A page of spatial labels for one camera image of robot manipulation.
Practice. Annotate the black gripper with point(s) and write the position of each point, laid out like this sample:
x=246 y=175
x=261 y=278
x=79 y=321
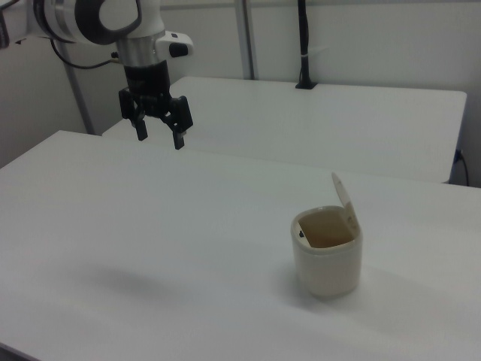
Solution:
x=147 y=80

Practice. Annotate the cream trash bin lid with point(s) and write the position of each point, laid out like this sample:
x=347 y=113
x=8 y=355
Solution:
x=347 y=205

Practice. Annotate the cream plastic trash bin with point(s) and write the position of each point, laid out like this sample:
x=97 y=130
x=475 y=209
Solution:
x=327 y=267

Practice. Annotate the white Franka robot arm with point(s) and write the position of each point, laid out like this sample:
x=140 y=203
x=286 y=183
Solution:
x=112 y=19

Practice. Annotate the white side table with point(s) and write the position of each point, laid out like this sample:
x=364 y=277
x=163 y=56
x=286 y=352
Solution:
x=319 y=124

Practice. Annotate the black pole with clamp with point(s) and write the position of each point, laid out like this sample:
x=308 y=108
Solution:
x=305 y=45

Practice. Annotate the grey aluminium frame post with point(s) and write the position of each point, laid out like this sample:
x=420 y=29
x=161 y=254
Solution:
x=79 y=101
x=246 y=37

